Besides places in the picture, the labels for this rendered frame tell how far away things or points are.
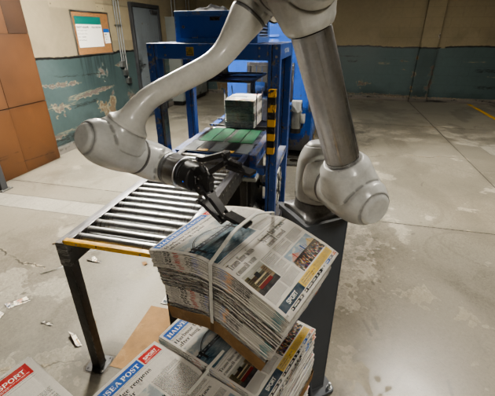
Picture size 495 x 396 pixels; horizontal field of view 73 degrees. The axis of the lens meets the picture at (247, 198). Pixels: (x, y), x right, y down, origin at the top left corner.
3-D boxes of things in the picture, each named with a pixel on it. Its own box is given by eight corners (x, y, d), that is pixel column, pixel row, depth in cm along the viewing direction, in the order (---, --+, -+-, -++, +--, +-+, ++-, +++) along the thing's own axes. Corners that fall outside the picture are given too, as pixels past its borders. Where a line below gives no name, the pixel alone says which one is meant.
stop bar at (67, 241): (154, 259, 135) (153, 255, 134) (62, 244, 144) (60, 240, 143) (158, 254, 138) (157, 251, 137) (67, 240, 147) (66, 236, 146)
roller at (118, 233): (180, 236, 150) (181, 243, 153) (88, 222, 160) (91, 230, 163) (175, 243, 146) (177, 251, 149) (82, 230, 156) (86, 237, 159)
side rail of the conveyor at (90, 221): (70, 266, 150) (64, 243, 145) (60, 265, 151) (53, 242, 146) (188, 163, 267) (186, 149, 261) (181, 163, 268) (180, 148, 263)
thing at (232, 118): (254, 129, 317) (254, 100, 306) (224, 126, 324) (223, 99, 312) (262, 119, 350) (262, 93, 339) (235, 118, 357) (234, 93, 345)
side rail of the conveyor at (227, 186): (175, 284, 139) (172, 261, 134) (163, 282, 140) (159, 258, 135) (250, 169, 256) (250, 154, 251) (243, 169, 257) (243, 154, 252)
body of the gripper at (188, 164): (194, 155, 92) (221, 164, 88) (194, 182, 96) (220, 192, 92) (174, 163, 86) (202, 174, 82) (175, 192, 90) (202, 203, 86)
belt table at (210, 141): (255, 167, 254) (255, 155, 250) (176, 160, 268) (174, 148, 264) (272, 141, 315) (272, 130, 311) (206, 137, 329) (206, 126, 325)
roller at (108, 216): (191, 221, 161) (192, 229, 164) (104, 210, 171) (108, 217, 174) (187, 229, 157) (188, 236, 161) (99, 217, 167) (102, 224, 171)
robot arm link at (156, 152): (174, 188, 99) (142, 180, 87) (138, 174, 106) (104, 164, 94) (187, 154, 98) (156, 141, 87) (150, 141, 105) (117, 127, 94)
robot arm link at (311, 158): (322, 185, 137) (328, 132, 128) (350, 204, 122) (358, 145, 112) (287, 191, 132) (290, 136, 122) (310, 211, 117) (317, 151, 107)
